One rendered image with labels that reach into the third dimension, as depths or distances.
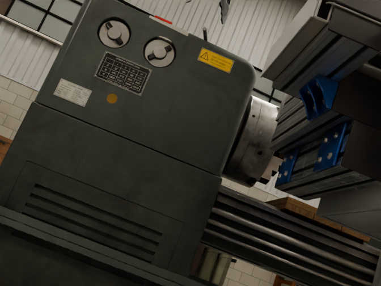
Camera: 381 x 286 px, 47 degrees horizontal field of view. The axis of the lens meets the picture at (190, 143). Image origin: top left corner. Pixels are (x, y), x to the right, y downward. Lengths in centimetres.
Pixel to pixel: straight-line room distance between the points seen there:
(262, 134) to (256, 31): 824
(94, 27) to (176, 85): 31
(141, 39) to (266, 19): 851
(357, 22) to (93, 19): 89
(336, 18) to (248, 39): 877
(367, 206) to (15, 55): 804
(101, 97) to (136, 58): 16
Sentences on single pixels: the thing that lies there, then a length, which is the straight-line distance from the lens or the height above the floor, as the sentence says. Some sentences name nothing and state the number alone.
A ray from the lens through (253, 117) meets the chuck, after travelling 151.
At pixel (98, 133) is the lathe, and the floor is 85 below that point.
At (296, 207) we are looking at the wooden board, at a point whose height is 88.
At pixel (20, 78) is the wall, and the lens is 848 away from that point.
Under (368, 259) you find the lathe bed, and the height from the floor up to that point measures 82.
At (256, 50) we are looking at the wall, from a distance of 948.
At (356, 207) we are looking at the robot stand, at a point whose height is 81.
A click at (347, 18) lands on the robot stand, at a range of 74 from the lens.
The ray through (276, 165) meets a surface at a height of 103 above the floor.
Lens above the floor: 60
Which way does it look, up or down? 14 degrees up
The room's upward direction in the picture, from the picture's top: 21 degrees clockwise
